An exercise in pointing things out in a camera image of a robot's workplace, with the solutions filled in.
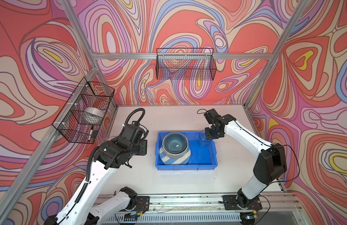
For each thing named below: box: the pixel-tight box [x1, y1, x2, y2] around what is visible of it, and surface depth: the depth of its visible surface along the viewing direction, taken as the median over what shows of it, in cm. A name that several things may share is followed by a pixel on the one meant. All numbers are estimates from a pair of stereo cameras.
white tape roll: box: [82, 106, 105, 125], surface depth 74 cm
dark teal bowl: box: [162, 132, 189, 155], surface depth 86 cm
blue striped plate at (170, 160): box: [159, 144, 191, 165], surface depth 86 cm
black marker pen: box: [87, 125, 94, 142], surface depth 74 cm
